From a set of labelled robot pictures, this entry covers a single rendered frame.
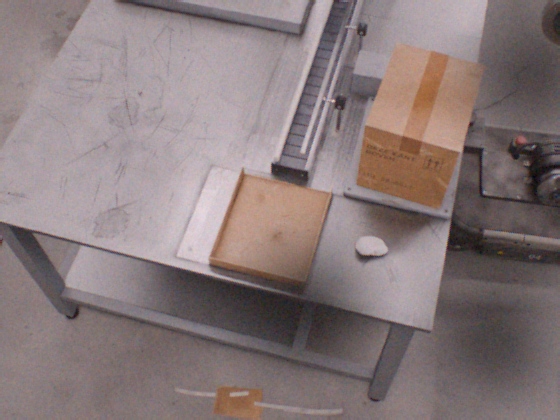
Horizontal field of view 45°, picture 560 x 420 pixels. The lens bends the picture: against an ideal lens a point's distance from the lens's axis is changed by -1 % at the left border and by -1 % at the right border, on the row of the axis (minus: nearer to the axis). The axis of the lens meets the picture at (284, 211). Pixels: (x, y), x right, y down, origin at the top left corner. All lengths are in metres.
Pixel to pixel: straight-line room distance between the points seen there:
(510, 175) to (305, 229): 1.14
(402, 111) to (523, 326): 1.29
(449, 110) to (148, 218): 0.85
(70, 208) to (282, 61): 0.80
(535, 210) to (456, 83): 1.03
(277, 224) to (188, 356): 0.91
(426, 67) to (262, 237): 0.62
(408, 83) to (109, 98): 0.93
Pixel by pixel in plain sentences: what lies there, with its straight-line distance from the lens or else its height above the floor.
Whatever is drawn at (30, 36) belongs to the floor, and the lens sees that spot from 3.71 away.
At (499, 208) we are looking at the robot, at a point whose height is 0.24.
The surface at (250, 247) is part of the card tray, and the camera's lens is 1.82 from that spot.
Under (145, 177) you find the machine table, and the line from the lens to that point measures 1.98.
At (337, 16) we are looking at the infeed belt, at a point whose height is 0.88.
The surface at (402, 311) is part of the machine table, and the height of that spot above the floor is 0.83.
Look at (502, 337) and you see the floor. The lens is 2.72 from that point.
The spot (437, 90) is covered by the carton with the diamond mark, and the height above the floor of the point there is 1.12.
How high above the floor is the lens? 2.44
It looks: 59 degrees down
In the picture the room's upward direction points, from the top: straight up
